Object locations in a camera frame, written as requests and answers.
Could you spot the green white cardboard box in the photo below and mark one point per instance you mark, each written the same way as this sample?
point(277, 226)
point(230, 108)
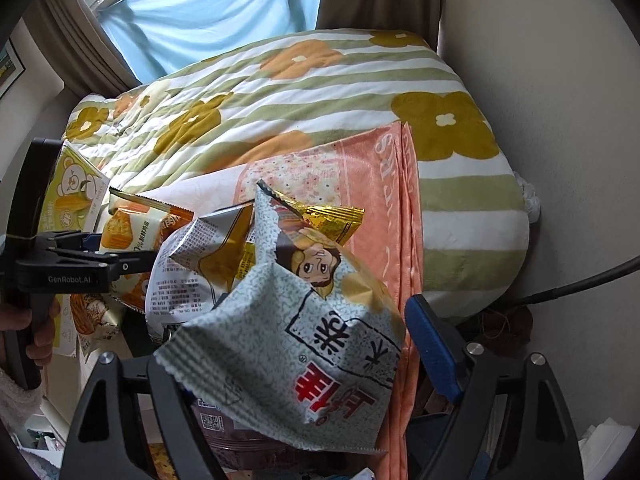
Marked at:
point(75, 185)

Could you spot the white green speckled snack packet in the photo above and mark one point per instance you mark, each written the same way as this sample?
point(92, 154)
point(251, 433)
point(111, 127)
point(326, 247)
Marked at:
point(300, 335)

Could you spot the peach towel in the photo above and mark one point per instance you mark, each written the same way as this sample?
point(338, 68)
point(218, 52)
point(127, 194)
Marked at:
point(360, 170)

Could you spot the person's left hand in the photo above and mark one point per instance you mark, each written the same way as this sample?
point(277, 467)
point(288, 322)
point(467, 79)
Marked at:
point(47, 325)

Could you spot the wall poster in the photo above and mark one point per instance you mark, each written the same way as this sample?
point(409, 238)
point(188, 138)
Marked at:
point(7, 70)

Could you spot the white crumpled bag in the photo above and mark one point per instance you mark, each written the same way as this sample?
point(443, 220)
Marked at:
point(530, 200)

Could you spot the light blue cloth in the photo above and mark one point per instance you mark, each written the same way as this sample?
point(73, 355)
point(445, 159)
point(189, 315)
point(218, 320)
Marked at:
point(210, 15)

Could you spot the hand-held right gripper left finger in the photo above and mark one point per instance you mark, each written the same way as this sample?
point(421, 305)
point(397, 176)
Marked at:
point(165, 400)

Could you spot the yellow gold snack packet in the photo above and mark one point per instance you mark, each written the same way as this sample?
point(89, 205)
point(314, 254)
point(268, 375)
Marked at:
point(330, 222)

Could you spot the floral striped blanket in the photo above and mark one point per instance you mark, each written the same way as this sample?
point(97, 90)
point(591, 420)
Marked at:
point(350, 85)

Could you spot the orange snack packet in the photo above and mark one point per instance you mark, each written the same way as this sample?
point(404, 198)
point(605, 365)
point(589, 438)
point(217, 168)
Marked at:
point(125, 225)

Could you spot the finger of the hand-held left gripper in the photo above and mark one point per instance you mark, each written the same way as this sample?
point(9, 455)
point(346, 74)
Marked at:
point(92, 241)
point(135, 260)

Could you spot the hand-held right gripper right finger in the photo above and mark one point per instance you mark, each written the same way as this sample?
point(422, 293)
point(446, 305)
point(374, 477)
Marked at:
point(430, 340)

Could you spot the person's left forearm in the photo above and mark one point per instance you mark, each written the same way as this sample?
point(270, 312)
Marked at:
point(15, 405)

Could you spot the pile of mixed snack bags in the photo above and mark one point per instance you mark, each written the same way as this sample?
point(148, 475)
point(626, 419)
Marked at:
point(225, 430)

